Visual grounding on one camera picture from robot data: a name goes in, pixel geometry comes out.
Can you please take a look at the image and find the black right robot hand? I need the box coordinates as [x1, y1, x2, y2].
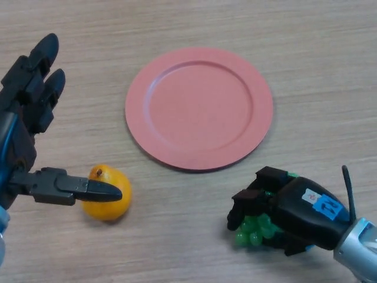
[226, 166, 355, 257]

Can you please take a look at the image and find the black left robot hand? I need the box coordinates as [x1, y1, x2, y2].
[0, 32, 123, 210]

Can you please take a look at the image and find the green grape bunch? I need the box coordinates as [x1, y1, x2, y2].
[234, 172, 299, 248]

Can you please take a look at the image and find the pink round plate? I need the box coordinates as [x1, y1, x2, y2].
[125, 47, 274, 173]

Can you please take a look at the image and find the orange yellow pear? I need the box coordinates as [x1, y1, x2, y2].
[81, 164, 133, 222]

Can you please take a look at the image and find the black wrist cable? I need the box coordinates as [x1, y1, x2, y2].
[341, 164, 357, 222]

